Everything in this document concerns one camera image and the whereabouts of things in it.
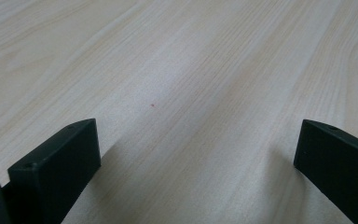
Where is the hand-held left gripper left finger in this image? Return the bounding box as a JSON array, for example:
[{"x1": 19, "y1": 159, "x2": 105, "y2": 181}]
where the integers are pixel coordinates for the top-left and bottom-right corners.
[{"x1": 1, "y1": 118, "x2": 102, "y2": 224}]

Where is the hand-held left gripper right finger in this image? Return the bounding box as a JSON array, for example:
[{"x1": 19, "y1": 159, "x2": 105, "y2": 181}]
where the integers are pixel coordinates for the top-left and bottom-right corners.
[{"x1": 293, "y1": 119, "x2": 358, "y2": 224}]

